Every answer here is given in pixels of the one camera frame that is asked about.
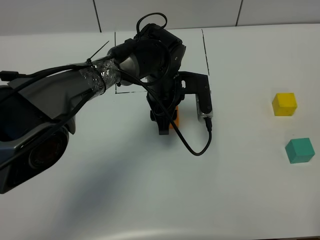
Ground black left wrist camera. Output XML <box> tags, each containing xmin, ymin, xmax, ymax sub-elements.
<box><xmin>179</xmin><ymin>71</ymin><xmax>213</xmax><ymax>122</ymax></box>

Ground orange block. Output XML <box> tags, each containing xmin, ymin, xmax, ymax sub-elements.
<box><xmin>171</xmin><ymin>106</ymin><xmax>180</xmax><ymax>128</ymax></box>

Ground yellow block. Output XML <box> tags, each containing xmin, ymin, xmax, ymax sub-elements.
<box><xmin>272</xmin><ymin>92</ymin><xmax>298</xmax><ymax>117</ymax></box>

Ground black zip tie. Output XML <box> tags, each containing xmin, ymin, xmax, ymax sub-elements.
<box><xmin>86</xmin><ymin>40</ymin><xmax>110</xmax><ymax>64</ymax></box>

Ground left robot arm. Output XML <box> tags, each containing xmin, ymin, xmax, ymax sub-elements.
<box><xmin>0</xmin><ymin>23</ymin><xmax>186</xmax><ymax>194</ymax></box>

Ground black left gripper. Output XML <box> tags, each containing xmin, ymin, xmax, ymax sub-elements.
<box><xmin>147</xmin><ymin>72</ymin><xmax>183</xmax><ymax>136</ymax></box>

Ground teal block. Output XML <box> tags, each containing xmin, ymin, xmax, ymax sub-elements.
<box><xmin>285</xmin><ymin>137</ymin><xmax>315</xmax><ymax>164</ymax></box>

